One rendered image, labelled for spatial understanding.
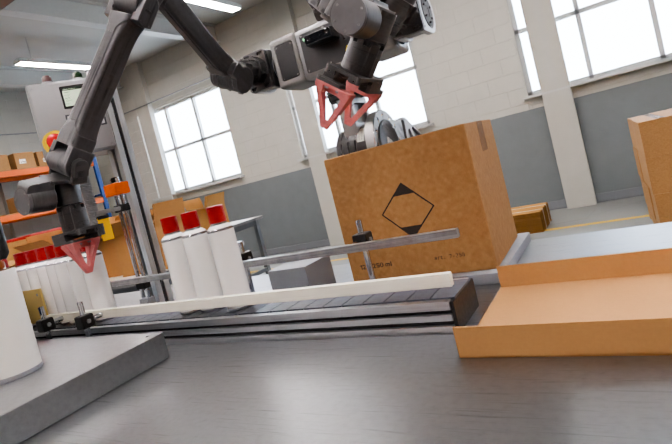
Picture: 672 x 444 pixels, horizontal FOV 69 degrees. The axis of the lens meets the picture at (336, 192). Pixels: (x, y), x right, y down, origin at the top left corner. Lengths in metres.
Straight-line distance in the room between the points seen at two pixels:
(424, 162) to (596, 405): 0.54
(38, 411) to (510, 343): 0.67
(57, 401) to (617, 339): 0.77
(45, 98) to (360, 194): 0.82
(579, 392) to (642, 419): 0.07
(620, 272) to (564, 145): 5.25
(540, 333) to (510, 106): 5.67
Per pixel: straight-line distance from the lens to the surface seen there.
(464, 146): 0.92
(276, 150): 7.57
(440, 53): 6.45
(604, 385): 0.58
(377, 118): 1.44
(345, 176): 1.01
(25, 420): 0.90
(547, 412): 0.54
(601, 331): 0.62
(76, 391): 0.93
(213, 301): 0.99
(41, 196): 1.18
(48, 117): 1.40
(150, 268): 1.38
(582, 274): 0.87
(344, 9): 0.75
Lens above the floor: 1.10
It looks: 3 degrees down
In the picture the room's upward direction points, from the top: 14 degrees counter-clockwise
